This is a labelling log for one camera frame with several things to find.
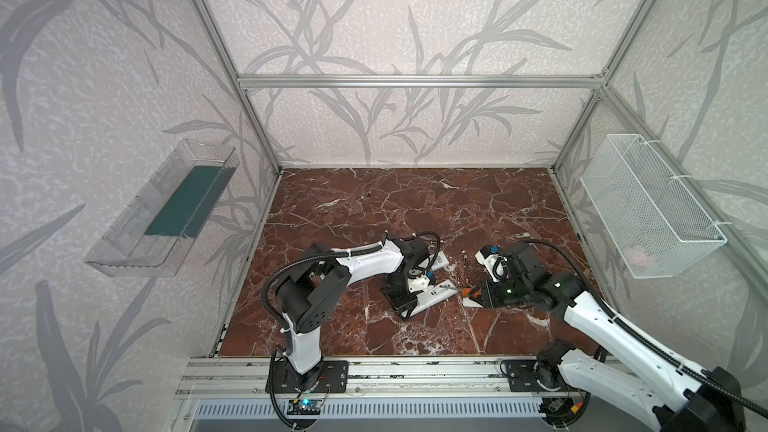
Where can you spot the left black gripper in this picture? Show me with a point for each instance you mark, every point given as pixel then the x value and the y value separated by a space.
pixel 405 298

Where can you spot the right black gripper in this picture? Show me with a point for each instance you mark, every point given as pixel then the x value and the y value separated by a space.
pixel 489 293

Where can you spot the white battery cover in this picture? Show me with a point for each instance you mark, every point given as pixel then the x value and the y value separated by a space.
pixel 467 302

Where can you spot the white remote control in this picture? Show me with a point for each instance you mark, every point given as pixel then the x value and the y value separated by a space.
pixel 434 294

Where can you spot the white remote with coloured buttons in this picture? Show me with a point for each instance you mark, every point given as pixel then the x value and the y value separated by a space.
pixel 439 262

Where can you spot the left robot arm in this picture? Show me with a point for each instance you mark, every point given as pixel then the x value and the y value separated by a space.
pixel 302 295

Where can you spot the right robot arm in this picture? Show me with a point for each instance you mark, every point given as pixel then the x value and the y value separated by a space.
pixel 630 369

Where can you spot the right base wiring connector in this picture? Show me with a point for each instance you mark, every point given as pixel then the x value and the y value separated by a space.
pixel 561 408

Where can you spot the green lit circuit board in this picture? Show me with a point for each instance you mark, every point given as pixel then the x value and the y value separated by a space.
pixel 304 407

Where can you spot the pink object in basket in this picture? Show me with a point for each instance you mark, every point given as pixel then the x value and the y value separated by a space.
pixel 637 256

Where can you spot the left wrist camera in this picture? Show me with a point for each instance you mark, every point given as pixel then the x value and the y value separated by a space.
pixel 419 284

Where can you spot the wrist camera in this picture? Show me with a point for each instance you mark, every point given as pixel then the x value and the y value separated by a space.
pixel 494 263
pixel 419 284

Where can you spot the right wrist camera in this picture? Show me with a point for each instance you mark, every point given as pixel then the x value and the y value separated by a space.
pixel 494 263

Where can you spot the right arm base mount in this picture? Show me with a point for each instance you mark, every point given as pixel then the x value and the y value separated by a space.
pixel 527 375

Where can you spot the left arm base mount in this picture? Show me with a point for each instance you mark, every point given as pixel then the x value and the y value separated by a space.
pixel 328 376

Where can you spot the white wire mesh basket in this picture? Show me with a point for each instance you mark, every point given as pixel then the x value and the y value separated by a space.
pixel 643 202

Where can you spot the aluminium cage frame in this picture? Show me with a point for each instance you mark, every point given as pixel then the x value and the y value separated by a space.
pixel 690 76

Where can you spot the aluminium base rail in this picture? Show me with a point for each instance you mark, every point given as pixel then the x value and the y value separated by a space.
pixel 369 377

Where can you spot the clear plastic wall bin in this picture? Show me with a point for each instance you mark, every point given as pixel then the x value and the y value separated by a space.
pixel 153 236

